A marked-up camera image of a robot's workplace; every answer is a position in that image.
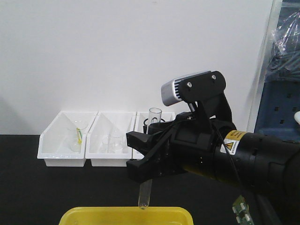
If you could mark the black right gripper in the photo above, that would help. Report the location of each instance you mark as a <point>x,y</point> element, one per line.
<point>190,143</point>

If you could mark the black yellow right robot arm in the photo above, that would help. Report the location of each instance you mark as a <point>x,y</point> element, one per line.
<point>266,166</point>

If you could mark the yellow plastic tray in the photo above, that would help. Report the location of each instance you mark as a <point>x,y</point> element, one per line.
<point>126,216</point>

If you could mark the clear beaker in middle bin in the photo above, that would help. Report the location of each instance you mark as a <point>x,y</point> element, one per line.
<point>113,142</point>

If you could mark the white middle storage bin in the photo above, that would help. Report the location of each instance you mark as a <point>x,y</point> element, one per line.
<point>102,125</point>

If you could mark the white storage bin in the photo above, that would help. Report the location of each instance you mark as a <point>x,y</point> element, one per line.
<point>53,142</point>
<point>102,125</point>
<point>140,118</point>

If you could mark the white right storage bin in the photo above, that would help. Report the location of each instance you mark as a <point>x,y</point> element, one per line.
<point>140,118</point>

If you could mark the glass funnel with yellow tie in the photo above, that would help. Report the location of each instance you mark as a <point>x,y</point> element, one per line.
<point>76,131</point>

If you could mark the white left storage bin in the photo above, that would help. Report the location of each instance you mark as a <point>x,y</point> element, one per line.
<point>53,142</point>

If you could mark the green circuit board connector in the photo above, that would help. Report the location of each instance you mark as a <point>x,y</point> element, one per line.
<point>241,211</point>

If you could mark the blue pegboard shelf unit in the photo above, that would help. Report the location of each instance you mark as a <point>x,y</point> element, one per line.
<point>279,101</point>

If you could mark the clear plastic bag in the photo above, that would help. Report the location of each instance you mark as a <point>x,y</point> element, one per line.
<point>284,64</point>

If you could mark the black wire tripod stand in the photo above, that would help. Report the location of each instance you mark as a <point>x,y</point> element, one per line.
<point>145,124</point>

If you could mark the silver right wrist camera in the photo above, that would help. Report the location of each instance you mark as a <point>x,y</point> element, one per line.
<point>199,86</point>

